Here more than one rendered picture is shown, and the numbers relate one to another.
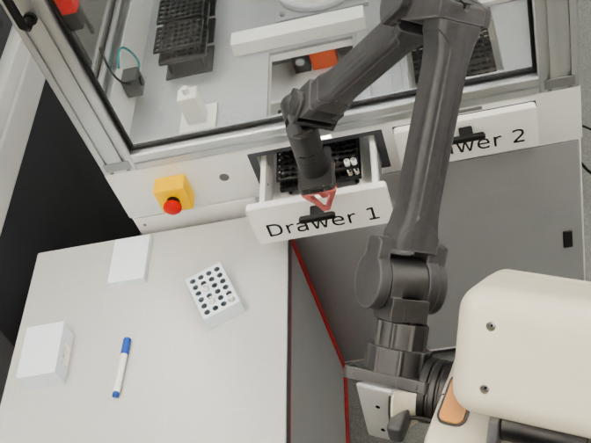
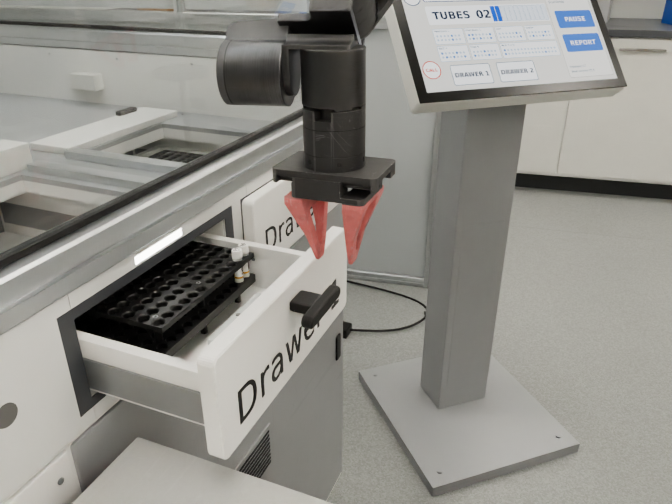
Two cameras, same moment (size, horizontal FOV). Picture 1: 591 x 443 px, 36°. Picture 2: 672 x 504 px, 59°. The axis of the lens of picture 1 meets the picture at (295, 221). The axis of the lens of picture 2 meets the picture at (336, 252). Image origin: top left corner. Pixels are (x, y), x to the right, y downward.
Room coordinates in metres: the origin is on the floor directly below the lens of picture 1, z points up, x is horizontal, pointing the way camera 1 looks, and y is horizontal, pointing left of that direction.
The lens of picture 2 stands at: (1.15, 0.46, 1.22)
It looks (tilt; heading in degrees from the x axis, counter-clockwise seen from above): 26 degrees down; 276
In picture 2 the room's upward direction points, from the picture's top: straight up
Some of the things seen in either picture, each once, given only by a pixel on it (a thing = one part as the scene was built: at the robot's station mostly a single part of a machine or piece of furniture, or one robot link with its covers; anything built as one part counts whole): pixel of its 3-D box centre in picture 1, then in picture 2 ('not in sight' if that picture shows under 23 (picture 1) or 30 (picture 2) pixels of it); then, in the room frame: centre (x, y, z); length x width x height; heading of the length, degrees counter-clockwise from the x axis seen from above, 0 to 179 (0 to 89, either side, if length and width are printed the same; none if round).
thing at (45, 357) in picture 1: (46, 355); not in sight; (1.25, 0.59, 0.79); 0.13 x 0.09 x 0.05; 165
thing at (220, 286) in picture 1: (215, 295); not in sight; (1.24, 0.22, 0.78); 0.12 x 0.08 x 0.04; 8
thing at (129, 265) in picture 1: (130, 260); not in sight; (1.44, 0.38, 0.77); 0.13 x 0.09 x 0.02; 163
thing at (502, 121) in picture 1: (466, 136); (296, 202); (1.31, -0.40, 0.87); 0.29 x 0.02 x 0.11; 74
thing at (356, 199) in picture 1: (320, 213); (288, 324); (1.26, -0.05, 0.87); 0.29 x 0.02 x 0.11; 74
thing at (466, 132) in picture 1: (466, 134); not in sight; (1.28, -0.39, 0.91); 0.07 x 0.04 x 0.01; 74
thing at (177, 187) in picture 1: (173, 194); not in sight; (1.48, 0.23, 0.88); 0.07 x 0.05 x 0.07; 74
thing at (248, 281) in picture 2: (319, 147); (134, 291); (1.45, -0.11, 0.87); 0.22 x 0.18 x 0.06; 164
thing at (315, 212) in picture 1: (317, 213); (310, 303); (1.23, -0.05, 0.91); 0.07 x 0.04 x 0.01; 74
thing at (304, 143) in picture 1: (303, 134); (326, 75); (1.22, -0.07, 1.12); 0.07 x 0.06 x 0.07; 174
